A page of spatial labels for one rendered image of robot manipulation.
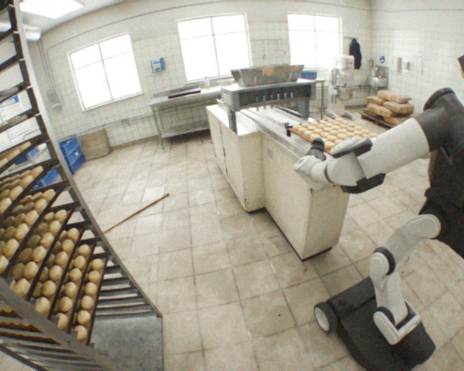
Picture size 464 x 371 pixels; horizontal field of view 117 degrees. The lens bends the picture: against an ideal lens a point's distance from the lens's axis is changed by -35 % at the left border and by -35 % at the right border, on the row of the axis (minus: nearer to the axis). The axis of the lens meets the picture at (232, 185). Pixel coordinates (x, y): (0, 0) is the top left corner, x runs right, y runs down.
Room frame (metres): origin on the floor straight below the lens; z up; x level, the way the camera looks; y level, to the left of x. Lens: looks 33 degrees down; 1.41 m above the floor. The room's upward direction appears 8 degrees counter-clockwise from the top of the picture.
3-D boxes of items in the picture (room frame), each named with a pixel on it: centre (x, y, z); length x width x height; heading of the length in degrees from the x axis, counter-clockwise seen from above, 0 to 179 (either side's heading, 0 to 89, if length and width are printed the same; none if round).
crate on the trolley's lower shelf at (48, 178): (2.77, 3.24, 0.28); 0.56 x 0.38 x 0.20; 15
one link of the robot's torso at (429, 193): (0.29, -0.74, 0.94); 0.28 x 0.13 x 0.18; 12
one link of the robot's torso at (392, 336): (0.24, -0.75, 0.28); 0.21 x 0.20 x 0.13; 12
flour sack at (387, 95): (3.74, -3.61, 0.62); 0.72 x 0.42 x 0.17; 13
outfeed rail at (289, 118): (1.94, -0.53, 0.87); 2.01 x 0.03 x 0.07; 12
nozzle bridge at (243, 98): (1.80, -0.41, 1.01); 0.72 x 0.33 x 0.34; 102
